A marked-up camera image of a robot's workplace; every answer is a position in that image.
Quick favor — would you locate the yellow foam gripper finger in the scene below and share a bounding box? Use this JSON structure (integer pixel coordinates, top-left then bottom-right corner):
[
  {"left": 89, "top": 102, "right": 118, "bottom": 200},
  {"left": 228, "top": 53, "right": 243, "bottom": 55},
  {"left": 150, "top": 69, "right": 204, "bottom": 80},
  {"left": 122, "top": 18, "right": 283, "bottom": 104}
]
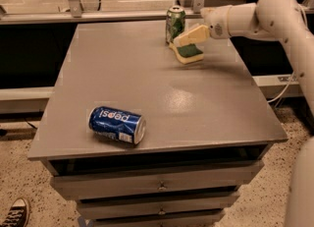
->
[{"left": 173, "top": 24, "right": 210, "bottom": 47}]

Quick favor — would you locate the green soda can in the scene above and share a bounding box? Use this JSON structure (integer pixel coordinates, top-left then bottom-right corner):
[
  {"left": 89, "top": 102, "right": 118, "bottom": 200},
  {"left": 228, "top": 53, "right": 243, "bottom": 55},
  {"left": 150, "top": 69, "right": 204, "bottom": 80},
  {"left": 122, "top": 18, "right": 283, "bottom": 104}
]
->
[{"left": 166, "top": 5, "right": 185, "bottom": 43}]

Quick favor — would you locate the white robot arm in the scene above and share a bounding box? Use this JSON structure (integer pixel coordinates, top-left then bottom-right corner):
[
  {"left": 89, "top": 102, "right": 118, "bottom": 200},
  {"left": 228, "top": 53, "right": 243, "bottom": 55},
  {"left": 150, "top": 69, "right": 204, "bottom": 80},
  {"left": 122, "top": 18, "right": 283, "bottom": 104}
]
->
[{"left": 170, "top": 0, "right": 314, "bottom": 227}]

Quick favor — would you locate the yellow green sponge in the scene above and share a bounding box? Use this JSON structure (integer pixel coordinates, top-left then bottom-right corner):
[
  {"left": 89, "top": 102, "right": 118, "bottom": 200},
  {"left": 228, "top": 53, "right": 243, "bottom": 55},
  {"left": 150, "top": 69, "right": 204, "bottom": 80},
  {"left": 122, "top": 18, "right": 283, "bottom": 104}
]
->
[{"left": 169, "top": 43, "right": 204, "bottom": 65}]

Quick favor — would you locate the blue Pepsi can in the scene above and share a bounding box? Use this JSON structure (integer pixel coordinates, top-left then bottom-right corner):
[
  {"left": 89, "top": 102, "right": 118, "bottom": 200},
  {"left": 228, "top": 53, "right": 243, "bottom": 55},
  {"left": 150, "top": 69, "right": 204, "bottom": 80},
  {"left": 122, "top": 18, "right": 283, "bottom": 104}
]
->
[{"left": 88, "top": 106, "right": 146, "bottom": 144}]

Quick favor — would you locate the grey drawer cabinet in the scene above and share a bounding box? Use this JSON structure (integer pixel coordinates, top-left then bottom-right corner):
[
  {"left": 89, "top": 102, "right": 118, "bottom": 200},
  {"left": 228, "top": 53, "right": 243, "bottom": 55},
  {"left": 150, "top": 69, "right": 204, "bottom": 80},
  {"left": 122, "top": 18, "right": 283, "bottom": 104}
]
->
[{"left": 27, "top": 19, "right": 289, "bottom": 227}]

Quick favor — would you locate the top grey drawer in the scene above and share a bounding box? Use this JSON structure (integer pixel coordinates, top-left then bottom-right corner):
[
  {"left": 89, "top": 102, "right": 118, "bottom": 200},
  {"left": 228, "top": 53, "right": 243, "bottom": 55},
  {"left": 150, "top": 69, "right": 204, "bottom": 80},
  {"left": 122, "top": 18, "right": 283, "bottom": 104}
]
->
[{"left": 51, "top": 160, "right": 264, "bottom": 199}]

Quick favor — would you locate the grey drawer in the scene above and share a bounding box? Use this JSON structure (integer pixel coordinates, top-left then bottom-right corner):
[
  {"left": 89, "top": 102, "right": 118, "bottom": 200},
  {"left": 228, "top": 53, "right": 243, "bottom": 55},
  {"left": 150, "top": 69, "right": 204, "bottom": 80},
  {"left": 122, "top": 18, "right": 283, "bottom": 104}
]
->
[
  {"left": 78, "top": 192, "right": 239, "bottom": 219},
  {"left": 93, "top": 210, "right": 225, "bottom": 227},
  {"left": 51, "top": 160, "right": 264, "bottom": 199}
]

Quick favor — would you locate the middle grey drawer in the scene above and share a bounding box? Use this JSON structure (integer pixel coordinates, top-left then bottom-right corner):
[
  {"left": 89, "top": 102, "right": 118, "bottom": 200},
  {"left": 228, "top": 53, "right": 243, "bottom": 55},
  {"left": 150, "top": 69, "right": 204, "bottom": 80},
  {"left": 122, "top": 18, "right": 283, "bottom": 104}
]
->
[{"left": 78, "top": 192, "right": 239, "bottom": 219}]

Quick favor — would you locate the bottom grey drawer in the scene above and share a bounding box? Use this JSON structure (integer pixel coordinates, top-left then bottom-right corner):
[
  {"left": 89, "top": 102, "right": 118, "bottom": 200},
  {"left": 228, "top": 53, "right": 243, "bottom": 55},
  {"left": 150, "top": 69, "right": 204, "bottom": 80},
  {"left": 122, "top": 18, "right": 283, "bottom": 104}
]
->
[{"left": 93, "top": 210, "right": 225, "bottom": 227}]

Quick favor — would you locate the black white sneaker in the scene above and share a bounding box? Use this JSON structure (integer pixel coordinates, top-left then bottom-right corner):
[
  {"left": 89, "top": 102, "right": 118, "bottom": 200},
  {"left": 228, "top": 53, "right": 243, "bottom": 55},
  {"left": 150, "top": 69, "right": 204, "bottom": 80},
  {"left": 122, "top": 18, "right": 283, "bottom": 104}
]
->
[{"left": 0, "top": 198, "right": 29, "bottom": 227}]

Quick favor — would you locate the white cable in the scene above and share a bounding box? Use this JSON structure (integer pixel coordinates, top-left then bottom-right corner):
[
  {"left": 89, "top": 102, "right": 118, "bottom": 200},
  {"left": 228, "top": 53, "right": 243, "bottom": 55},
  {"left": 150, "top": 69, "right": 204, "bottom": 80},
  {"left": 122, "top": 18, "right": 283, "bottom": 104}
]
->
[{"left": 267, "top": 72, "right": 295, "bottom": 104}]

